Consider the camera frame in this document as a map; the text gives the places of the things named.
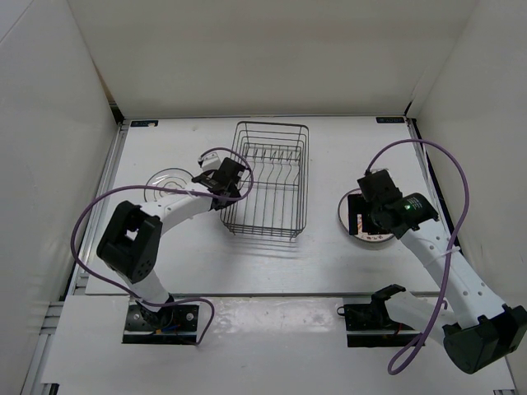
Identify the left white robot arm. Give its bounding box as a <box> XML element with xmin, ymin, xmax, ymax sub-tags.
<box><xmin>96</xmin><ymin>156</ymin><xmax>251</xmax><ymax>329</ymax></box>

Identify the left aluminium rail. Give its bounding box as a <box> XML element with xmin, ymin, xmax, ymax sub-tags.
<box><xmin>61</xmin><ymin>119</ymin><xmax>130</xmax><ymax>300</ymax></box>

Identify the purple cable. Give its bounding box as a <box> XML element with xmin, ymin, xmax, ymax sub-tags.
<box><xmin>70</xmin><ymin>146</ymin><xmax>254</xmax><ymax>346</ymax></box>
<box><xmin>389</xmin><ymin>138</ymin><xmax>470</xmax><ymax>376</ymax></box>

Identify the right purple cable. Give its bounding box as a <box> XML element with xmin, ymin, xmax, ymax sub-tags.
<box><xmin>389</xmin><ymin>138</ymin><xmax>470</xmax><ymax>376</ymax></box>

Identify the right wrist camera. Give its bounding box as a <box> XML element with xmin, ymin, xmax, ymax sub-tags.
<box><xmin>370</xmin><ymin>168</ymin><xmax>388</xmax><ymax>174</ymax></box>

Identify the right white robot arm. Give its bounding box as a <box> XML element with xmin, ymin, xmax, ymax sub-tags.
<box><xmin>347</xmin><ymin>170</ymin><xmax>526</xmax><ymax>374</ymax></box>

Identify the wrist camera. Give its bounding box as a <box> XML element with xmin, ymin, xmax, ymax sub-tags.
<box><xmin>370</xmin><ymin>168</ymin><xmax>388</xmax><ymax>174</ymax></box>
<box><xmin>198</xmin><ymin>152</ymin><xmax>222</xmax><ymax>172</ymax></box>

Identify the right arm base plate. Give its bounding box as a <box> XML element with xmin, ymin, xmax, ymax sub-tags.
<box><xmin>339</xmin><ymin>304</ymin><xmax>418</xmax><ymax>348</ymax></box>

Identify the blue corner label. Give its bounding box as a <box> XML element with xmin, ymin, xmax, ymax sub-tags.
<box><xmin>375</xmin><ymin>116</ymin><xmax>405</xmax><ymax>124</ymax></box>
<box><xmin>130</xmin><ymin>120</ymin><xmax>159</xmax><ymax>128</ymax></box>

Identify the left blue corner label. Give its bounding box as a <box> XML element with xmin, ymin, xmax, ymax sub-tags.
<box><xmin>130</xmin><ymin>120</ymin><xmax>159</xmax><ymax>128</ymax></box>

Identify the white plate spiral pattern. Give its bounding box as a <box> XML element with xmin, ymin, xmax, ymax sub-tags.
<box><xmin>143</xmin><ymin>168</ymin><xmax>193</xmax><ymax>202</ymax></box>

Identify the wire dish rack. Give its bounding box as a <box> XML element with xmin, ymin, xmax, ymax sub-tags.
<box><xmin>221</xmin><ymin>121</ymin><xmax>310</xmax><ymax>240</ymax></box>

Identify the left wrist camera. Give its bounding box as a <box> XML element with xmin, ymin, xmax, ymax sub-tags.
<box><xmin>198</xmin><ymin>152</ymin><xmax>222</xmax><ymax>172</ymax></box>

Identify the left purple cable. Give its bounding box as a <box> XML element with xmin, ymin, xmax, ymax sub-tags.
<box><xmin>70</xmin><ymin>146</ymin><xmax>254</xmax><ymax>346</ymax></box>

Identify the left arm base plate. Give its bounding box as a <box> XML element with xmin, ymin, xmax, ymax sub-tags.
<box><xmin>122</xmin><ymin>304</ymin><xmax>199</xmax><ymax>346</ymax></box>

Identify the white plate red pattern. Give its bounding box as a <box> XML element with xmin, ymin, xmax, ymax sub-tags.
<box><xmin>336</xmin><ymin>188</ymin><xmax>397</xmax><ymax>250</ymax></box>

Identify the right blue corner label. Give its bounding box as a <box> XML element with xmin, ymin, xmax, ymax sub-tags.
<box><xmin>375</xmin><ymin>116</ymin><xmax>405</xmax><ymax>124</ymax></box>

